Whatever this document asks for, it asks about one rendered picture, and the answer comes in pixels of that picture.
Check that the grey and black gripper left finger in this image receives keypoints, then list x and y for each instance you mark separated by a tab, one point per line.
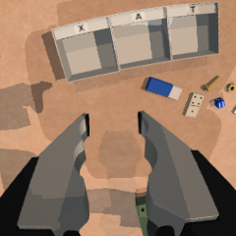
49	196

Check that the yellow bolt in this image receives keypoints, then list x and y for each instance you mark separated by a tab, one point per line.
207	87

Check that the blue die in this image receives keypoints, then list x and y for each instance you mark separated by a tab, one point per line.
219	102

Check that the blue and white eraser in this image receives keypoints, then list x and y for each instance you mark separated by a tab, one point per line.
164	88

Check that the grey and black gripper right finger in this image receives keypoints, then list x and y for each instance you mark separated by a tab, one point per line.
184	189

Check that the yellow hex nut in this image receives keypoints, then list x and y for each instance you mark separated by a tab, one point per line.
231	87

